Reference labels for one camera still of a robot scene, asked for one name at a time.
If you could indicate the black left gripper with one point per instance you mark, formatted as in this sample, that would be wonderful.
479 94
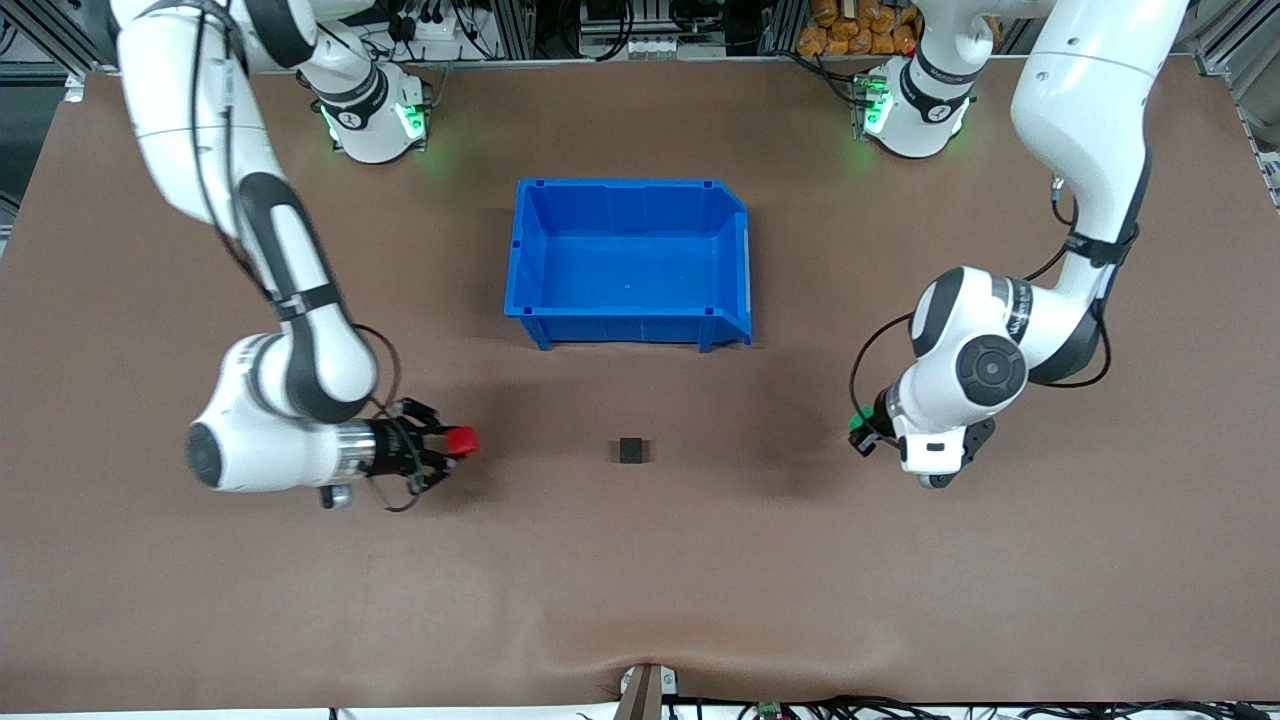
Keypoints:
882 412

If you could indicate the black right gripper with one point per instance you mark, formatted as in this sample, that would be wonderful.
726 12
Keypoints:
392 449

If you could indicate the small green cube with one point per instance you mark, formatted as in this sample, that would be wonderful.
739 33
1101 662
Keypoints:
860 419

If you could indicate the small red cube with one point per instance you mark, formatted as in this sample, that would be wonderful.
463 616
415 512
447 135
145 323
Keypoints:
463 441

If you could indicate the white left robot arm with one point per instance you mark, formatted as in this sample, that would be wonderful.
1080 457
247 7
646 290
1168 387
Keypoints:
1080 100

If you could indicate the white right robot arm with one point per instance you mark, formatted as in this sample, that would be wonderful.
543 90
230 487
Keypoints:
300 370

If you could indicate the small black cube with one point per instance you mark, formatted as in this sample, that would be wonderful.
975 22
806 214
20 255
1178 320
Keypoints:
631 450

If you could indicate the brown table cover mat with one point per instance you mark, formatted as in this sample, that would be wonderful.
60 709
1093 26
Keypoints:
640 580

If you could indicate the blue plastic storage bin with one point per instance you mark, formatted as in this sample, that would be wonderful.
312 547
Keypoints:
625 270

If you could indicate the metal table edge clamp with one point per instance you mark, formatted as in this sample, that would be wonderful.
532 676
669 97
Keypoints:
648 690

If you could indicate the orange netted bag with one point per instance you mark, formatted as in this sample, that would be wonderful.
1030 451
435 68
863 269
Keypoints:
860 25

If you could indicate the white power strip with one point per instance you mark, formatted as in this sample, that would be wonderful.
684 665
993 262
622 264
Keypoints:
430 25

